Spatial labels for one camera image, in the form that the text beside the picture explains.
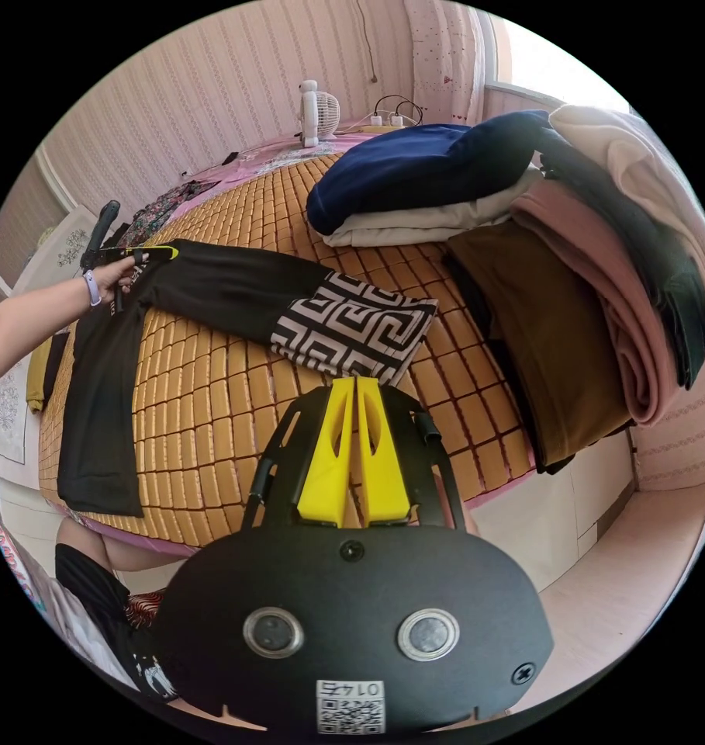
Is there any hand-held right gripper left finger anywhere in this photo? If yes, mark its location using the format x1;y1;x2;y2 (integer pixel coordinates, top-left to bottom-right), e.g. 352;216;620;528
295;376;357;528

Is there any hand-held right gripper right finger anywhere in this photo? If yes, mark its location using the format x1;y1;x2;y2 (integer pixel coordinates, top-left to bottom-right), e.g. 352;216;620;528
356;376;413;526

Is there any person's left hand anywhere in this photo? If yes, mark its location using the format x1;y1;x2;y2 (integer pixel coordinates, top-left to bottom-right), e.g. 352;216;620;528
95;251;151;306

